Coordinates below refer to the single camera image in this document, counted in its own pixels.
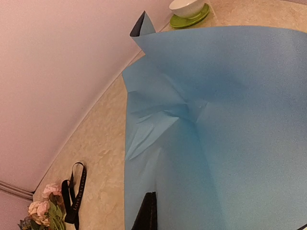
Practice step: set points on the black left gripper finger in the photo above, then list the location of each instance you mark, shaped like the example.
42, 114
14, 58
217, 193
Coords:
147, 216

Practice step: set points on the blue wrapping paper sheet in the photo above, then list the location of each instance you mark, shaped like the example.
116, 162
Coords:
217, 126

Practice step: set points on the fake flower bunch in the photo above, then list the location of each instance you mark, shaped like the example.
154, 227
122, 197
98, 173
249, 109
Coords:
46, 214

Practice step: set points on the black printed ribbon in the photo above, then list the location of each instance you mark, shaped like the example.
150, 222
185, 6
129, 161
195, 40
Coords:
72, 201

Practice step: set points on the green plastic saucer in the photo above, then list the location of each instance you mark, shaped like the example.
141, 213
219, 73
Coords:
179, 22

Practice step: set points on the white ceramic bowl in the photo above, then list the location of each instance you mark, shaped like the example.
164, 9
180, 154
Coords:
186, 8

